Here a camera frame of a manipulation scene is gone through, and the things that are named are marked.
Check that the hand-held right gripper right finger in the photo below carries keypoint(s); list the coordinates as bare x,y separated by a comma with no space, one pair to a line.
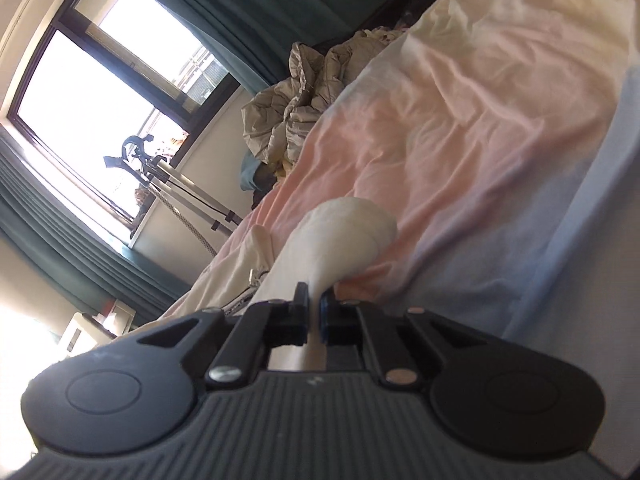
325,317

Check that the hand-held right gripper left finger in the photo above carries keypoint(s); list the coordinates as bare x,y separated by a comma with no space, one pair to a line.
300,310

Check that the cream white garment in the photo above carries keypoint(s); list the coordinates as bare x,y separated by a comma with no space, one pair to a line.
340,240

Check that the teal cloth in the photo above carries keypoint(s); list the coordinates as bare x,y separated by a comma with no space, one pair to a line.
250,172

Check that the metal tripod stand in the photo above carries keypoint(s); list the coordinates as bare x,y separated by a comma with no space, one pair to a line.
165,180

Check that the grey crumpled quilt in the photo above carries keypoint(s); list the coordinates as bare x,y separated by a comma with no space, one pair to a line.
300,105

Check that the white appliance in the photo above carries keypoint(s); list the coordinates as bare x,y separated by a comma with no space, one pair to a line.
80,332

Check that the pastel tie-dye bed sheet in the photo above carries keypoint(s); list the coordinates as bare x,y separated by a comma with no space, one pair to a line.
475,135

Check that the teal curtain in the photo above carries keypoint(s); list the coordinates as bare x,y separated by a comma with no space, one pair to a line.
65,230
260,5

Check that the dark framed window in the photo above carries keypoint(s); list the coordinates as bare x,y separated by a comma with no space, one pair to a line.
90,100

